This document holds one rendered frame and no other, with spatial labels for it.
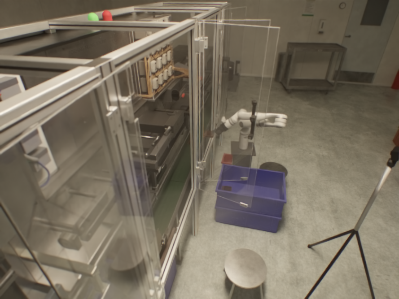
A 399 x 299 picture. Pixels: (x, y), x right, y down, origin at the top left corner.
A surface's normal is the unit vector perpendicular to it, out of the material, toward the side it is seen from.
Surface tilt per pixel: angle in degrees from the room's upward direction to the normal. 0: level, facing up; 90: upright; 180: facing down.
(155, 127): 90
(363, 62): 90
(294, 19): 90
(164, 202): 2
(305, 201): 0
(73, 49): 90
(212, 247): 0
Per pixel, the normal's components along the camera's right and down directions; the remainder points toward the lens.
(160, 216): -0.01, -0.81
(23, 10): 0.98, 0.12
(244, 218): -0.24, 0.54
